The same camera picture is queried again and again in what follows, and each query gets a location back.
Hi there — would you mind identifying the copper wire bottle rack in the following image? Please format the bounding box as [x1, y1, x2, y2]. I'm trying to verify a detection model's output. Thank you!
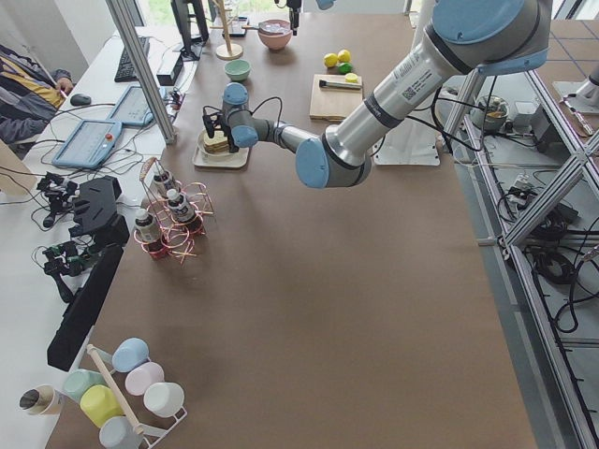
[133, 156, 214, 262]

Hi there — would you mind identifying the blue cup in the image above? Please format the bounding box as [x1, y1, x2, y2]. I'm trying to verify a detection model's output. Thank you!
[112, 338, 149, 373]

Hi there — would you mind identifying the blue teach pendant far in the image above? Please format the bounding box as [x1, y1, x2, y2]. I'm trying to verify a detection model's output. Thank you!
[108, 85, 153, 127]

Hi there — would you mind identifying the green ceramic bowl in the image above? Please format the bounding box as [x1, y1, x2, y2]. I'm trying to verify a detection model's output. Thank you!
[224, 59, 252, 82]

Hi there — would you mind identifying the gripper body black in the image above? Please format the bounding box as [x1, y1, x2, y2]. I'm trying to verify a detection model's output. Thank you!
[285, 0, 301, 11]
[224, 130, 235, 146]

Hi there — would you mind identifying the yellow handled knife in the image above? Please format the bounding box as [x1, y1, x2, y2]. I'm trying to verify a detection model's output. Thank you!
[318, 79, 362, 91]

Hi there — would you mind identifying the blue teach pendant near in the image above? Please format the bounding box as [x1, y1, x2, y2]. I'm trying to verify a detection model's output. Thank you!
[51, 120, 123, 168]

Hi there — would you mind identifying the wooden cutting board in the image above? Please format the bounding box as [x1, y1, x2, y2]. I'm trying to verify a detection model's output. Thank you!
[309, 74, 363, 123]

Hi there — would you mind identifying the wooden mug tree stand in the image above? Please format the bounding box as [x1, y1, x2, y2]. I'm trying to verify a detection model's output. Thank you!
[212, 0, 243, 61]

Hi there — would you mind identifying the bottle in rack rear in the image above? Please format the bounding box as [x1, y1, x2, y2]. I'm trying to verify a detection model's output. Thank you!
[153, 171, 177, 196]

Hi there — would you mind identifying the black gripper stand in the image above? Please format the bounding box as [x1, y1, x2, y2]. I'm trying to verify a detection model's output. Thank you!
[44, 176, 130, 371]

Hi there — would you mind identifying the black computer mouse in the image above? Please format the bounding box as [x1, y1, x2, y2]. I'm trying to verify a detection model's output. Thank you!
[69, 94, 93, 107]

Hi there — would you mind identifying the bread slice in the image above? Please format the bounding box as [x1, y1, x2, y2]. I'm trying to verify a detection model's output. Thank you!
[202, 131, 229, 148]

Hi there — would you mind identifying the seated person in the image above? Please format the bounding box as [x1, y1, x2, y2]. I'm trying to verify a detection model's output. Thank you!
[1, 46, 74, 145]

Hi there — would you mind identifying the green cup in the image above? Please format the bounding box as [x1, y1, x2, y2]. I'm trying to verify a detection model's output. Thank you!
[63, 369, 106, 403]

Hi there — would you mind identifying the grey folded cloth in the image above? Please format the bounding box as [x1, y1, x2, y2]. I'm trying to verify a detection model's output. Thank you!
[223, 91, 249, 110]

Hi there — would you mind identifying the green lime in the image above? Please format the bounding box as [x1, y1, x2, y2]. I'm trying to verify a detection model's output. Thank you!
[337, 62, 353, 75]

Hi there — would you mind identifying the bottle in rack front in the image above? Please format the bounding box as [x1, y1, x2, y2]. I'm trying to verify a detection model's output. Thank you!
[135, 209, 157, 243]

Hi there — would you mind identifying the bottle in rack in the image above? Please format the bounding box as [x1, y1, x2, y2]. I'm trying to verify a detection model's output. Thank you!
[153, 171, 177, 196]
[135, 209, 157, 243]
[167, 189, 193, 224]

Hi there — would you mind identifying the aluminium frame post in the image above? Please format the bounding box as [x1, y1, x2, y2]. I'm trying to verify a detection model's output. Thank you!
[106, 0, 177, 145]

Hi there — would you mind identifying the half lemon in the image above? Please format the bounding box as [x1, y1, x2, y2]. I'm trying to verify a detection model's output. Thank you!
[344, 73, 358, 83]

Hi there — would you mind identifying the blue teach pendant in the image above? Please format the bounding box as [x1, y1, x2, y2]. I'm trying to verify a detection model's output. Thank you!
[51, 120, 123, 168]
[108, 85, 153, 127]

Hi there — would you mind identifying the pink bowl with ice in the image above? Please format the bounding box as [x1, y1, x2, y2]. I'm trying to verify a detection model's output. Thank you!
[257, 19, 292, 51]

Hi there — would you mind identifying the white round plate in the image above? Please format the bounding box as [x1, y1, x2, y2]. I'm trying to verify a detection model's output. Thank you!
[197, 130, 236, 158]

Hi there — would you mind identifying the yellow cup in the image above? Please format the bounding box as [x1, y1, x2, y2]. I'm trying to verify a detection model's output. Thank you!
[80, 384, 124, 428]

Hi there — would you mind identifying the yellow lemon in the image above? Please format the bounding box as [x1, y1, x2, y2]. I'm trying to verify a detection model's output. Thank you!
[323, 53, 338, 68]
[337, 49, 351, 64]

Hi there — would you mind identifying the beige serving tray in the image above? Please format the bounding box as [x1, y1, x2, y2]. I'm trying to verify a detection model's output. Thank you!
[193, 126, 250, 169]

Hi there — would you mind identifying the white cup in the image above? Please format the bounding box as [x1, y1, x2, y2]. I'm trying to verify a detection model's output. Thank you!
[143, 382, 184, 418]

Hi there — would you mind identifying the black keyboard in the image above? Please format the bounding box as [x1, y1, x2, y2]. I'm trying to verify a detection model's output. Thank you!
[113, 36, 150, 82]

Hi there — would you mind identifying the bottle in rack middle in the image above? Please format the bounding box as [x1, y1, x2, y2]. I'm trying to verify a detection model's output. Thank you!
[167, 189, 193, 224]

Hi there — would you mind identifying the pink cup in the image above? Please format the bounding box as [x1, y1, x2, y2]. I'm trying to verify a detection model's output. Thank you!
[124, 361, 165, 396]

